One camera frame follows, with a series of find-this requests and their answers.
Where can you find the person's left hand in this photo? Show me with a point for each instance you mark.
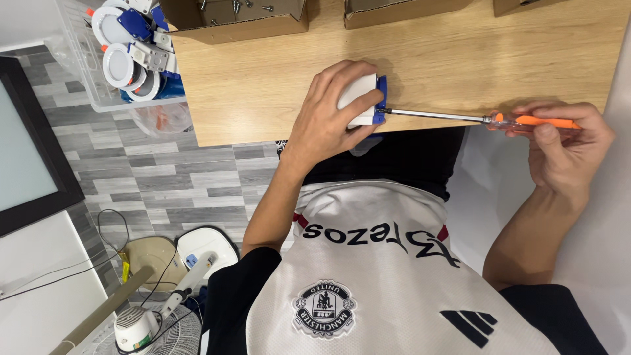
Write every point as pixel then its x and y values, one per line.
pixel 315 128

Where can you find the person's right hand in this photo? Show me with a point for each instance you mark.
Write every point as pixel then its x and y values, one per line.
pixel 572 158

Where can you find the white and blue driver box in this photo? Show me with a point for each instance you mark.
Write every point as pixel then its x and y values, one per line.
pixel 360 91

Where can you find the black shorts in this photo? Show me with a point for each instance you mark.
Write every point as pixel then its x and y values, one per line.
pixel 409 155

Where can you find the cardboard box with screws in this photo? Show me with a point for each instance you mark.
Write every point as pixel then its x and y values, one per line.
pixel 236 27

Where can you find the low cardboard box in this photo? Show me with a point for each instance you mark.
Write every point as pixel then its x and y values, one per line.
pixel 394 12

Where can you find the heap of steel screws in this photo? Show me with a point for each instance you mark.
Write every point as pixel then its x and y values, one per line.
pixel 236 6

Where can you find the clear plastic bag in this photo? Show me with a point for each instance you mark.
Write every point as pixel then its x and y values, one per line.
pixel 162 118

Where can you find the white round fan base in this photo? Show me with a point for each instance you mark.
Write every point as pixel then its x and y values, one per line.
pixel 207 246

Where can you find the white football jersey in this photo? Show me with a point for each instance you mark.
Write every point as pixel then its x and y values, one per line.
pixel 384 276

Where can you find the clear crate of white downlights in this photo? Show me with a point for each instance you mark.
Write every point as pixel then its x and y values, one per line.
pixel 128 54

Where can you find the beige round fan base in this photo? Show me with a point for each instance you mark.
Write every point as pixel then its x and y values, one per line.
pixel 153 259

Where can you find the yellow tag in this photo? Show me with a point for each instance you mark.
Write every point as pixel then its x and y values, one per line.
pixel 125 268

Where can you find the white electric fan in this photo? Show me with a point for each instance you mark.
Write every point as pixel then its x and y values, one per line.
pixel 143 325

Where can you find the black framed glass panel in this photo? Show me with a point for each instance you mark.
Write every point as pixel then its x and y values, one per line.
pixel 29 148

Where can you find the white cabinet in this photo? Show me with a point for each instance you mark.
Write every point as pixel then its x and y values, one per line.
pixel 44 296

